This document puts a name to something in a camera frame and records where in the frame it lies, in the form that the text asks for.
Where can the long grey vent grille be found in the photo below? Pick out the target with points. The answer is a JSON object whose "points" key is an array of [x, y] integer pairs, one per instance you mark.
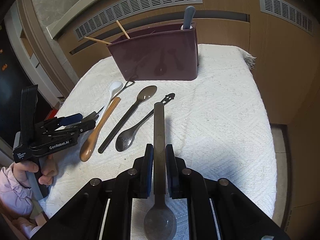
{"points": [[121, 10]]}

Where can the white plastic spoon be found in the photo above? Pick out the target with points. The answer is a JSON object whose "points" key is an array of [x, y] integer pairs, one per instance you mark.
{"points": [[114, 88]]}

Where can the person's left hand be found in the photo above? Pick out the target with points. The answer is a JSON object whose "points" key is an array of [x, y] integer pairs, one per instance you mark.
{"points": [[48, 170]]}

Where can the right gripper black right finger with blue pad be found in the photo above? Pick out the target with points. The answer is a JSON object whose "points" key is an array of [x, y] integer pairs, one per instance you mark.
{"points": [[177, 181]]}

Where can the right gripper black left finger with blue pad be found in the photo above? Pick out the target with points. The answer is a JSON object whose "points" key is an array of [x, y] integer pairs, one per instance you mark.
{"points": [[143, 178]]}

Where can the brown wooden spoon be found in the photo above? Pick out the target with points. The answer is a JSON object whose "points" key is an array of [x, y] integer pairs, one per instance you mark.
{"points": [[88, 147]]}

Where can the steel spoon with cutout handle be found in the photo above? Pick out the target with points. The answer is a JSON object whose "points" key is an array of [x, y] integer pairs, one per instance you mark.
{"points": [[126, 137]]}

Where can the blue-grey handled utensil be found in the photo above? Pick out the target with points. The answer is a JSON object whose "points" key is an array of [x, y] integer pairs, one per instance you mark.
{"points": [[188, 17]]}

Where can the maroon plastic utensil holder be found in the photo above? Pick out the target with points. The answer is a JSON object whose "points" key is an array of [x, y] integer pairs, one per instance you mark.
{"points": [[164, 52]]}

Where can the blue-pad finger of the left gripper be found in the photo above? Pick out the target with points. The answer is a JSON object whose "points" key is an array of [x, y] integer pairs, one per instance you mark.
{"points": [[55, 122]]}

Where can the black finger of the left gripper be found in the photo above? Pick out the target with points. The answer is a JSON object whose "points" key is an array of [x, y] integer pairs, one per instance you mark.
{"points": [[76, 129]]}

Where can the right grey vent grille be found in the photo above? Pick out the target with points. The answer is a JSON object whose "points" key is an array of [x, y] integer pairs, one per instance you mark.
{"points": [[287, 12]]}

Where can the white woven table cloth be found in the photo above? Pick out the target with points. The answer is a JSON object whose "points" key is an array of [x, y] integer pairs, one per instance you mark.
{"points": [[216, 123]]}

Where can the grey flat-handled spoon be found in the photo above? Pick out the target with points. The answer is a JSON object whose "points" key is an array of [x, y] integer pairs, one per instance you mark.
{"points": [[159, 221]]}

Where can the wooden kitchen counter cabinet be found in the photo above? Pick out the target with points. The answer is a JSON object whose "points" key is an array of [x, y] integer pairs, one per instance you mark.
{"points": [[286, 72]]}

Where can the dark flat-handled spoon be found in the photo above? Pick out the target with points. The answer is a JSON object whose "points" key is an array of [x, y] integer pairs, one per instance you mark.
{"points": [[142, 96]]}

